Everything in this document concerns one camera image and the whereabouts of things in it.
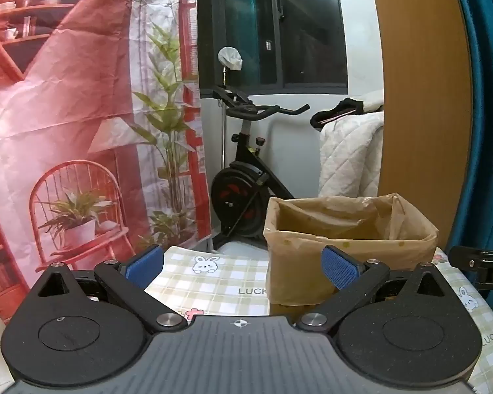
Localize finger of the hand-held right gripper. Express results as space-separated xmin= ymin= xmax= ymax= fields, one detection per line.
xmin=449 ymin=246 xmax=493 ymax=264

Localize red printed backdrop cloth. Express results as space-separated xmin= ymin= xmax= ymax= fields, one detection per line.
xmin=0 ymin=0 xmax=212 ymax=325

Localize black exercise bike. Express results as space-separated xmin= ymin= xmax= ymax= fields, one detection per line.
xmin=211 ymin=84 xmax=311 ymax=241

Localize dark window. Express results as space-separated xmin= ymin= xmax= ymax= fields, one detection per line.
xmin=197 ymin=0 xmax=350 ymax=95

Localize white cloth on pole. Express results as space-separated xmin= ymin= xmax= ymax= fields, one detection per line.
xmin=218 ymin=46 xmax=244 ymax=71

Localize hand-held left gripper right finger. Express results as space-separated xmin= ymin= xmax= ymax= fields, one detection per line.
xmin=296 ymin=245 xmax=450 ymax=333

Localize teal curtain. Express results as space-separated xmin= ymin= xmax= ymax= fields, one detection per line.
xmin=448 ymin=0 xmax=493 ymax=251

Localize checked tablecloth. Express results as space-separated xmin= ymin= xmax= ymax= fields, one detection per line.
xmin=144 ymin=246 xmax=493 ymax=394

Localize white quilted blanket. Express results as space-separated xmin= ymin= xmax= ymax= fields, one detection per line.
xmin=318 ymin=89 xmax=385 ymax=198

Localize black garment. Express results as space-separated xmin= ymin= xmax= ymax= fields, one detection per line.
xmin=310 ymin=98 xmax=368 ymax=130

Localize cardboard box with plastic liner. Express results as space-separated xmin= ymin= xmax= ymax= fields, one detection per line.
xmin=263 ymin=192 xmax=439 ymax=306

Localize wooden board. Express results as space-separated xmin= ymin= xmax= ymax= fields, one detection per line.
xmin=367 ymin=0 xmax=473 ymax=247

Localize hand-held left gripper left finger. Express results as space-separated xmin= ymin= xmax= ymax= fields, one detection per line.
xmin=35 ymin=244 xmax=188 ymax=334

